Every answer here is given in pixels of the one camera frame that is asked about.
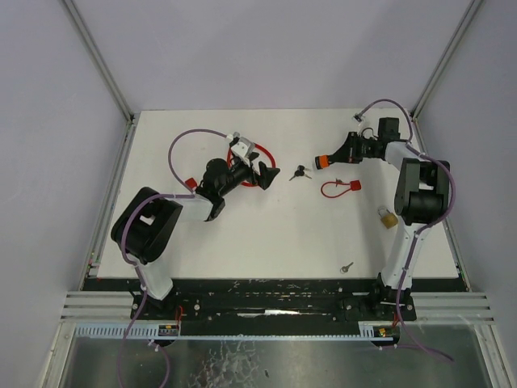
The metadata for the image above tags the thick red cable lock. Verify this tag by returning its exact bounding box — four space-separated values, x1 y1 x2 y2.
225 132 277 192

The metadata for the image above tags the orange black padlock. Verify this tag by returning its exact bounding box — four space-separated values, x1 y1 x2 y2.
313 154 331 170

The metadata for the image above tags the red padlock with thin cable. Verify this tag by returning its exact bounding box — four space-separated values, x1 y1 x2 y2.
320 179 362 200

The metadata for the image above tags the small red padlock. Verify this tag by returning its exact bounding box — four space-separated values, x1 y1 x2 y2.
185 178 202 192

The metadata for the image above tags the brass padlock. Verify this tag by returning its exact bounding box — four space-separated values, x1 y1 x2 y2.
377 206 398 230

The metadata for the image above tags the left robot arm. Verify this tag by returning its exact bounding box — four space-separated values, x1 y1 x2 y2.
111 158 280 300

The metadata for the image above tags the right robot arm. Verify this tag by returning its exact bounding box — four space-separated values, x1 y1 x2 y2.
314 117 454 293

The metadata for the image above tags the brass padlock key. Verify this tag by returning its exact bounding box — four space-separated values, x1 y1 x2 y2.
340 262 354 273

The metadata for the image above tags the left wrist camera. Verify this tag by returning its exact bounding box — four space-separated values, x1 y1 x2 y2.
229 135 255 167

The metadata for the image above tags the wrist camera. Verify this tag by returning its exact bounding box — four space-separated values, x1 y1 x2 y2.
353 113 367 133
229 135 255 167

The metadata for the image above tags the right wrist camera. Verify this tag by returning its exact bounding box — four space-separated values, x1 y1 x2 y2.
353 113 367 133

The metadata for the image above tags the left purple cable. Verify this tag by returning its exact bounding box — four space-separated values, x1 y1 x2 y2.
116 128 237 388

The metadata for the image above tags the purple cable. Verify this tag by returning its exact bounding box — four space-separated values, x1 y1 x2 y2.
116 128 237 388
359 98 457 363

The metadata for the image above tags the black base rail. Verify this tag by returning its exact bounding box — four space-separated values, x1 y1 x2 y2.
131 279 417 336

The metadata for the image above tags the white cable duct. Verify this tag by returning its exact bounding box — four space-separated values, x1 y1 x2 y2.
74 323 181 340

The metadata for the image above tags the right aluminium frame post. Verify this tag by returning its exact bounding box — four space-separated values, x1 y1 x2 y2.
410 0 485 120

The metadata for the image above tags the aluminium frame post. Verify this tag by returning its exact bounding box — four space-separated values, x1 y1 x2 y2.
410 0 485 120
59 0 134 122

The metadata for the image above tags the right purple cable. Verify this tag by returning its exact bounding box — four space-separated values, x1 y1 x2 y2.
359 98 457 363

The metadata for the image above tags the left aluminium frame post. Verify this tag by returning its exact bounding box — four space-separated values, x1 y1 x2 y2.
59 0 134 122

